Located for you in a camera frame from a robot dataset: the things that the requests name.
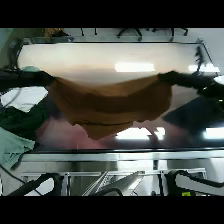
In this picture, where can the white garment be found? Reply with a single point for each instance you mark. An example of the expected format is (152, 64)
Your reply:
(25, 98)

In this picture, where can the brown T-shirt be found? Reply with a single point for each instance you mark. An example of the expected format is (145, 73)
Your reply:
(110, 106)

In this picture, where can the dark green garment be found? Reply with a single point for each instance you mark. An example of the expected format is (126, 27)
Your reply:
(23, 122)

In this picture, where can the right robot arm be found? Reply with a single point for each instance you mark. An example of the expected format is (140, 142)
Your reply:
(193, 81)

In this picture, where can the black office chair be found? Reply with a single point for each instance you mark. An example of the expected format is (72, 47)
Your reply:
(130, 31)
(173, 31)

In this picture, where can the pale green garment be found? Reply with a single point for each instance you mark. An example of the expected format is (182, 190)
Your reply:
(13, 146)

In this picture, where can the teal garment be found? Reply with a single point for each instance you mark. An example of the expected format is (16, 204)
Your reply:
(30, 69)

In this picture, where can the silver frame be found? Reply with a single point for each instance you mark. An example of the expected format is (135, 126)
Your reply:
(100, 156)

